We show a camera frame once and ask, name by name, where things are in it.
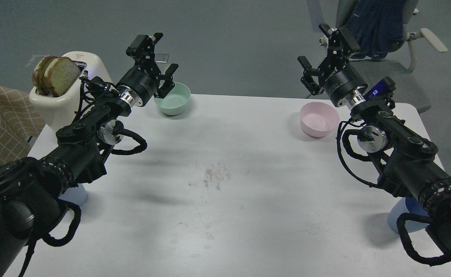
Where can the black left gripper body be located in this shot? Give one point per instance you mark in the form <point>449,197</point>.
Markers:
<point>140,82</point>

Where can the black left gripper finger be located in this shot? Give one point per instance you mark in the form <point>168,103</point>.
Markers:
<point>156,37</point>
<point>168,85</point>

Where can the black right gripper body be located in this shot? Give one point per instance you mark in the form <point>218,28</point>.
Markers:
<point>340,81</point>

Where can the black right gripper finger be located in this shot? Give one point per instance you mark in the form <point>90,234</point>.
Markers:
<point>326,30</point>
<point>307,79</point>

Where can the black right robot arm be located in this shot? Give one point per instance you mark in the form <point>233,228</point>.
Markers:
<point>403,159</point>

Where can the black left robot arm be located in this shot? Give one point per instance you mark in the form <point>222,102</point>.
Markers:
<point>30,189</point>

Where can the mint green bowl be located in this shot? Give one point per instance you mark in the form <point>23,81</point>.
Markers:
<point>176,102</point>

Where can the metal floor plate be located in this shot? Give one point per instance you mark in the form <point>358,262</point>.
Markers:
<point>161,58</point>

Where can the pink bowl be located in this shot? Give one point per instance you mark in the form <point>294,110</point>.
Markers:
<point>318,119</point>

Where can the blue denim jacket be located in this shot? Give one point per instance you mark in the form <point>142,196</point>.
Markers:
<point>377,26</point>

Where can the grey office chair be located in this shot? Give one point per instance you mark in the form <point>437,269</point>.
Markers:
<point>399,64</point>

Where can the right toast slice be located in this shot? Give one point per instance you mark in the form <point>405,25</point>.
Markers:
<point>60,75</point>

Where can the toast slice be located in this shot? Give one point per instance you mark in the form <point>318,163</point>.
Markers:
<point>38,74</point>
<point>60,75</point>

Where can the cream white toaster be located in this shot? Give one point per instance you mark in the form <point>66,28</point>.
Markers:
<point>58,112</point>

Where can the left toast slice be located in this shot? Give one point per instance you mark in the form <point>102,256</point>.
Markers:
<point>38,74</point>

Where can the beige checkered cloth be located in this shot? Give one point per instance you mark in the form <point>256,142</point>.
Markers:
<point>19,121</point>

